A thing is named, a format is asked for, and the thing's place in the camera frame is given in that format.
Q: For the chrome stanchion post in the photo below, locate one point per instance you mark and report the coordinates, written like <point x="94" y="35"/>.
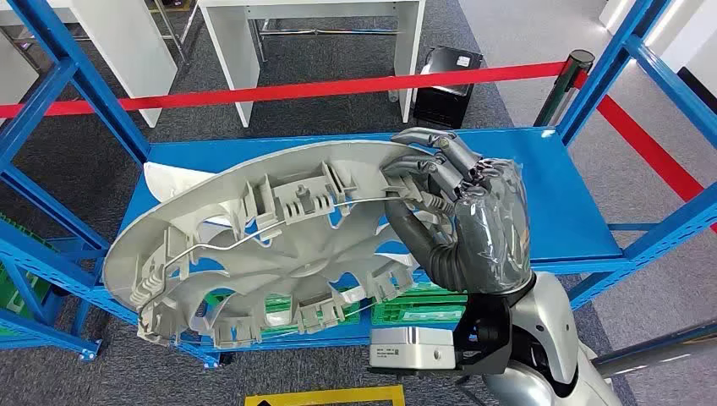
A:
<point x="655" y="350"/>

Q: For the green plastic crate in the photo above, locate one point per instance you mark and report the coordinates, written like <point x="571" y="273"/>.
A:
<point x="11" y="291"/>
<point x="277" y="305"/>
<point x="392" y="308"/>

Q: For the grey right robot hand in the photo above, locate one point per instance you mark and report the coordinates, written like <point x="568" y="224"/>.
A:
<point x="493" y="235"/>

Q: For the black box device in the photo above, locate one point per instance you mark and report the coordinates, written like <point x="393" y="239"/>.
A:
<point x="442" y="95"/>

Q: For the red barrier belt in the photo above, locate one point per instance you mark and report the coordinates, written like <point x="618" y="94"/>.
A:
<point x="336" y="87"/>
<point x="644" y="145"/>

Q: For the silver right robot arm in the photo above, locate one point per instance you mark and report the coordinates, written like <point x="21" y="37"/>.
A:
<point x="552" y="325"/>

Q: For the black stanchion post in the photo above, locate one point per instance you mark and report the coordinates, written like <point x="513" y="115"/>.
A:
<point x="566" y="84"/>

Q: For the grey plastic wheel cover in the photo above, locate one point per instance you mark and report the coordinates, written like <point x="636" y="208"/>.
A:
<point x="313" y="269"/>

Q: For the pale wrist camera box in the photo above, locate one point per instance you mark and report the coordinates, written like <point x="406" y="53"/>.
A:
<point x="409" y="347"/>

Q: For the white curved plastic part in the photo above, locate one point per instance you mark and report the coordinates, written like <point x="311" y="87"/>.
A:
<point x="168" y="179"/>

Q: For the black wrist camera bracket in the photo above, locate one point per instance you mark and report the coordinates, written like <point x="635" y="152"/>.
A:
<point x="487" y="330"/>

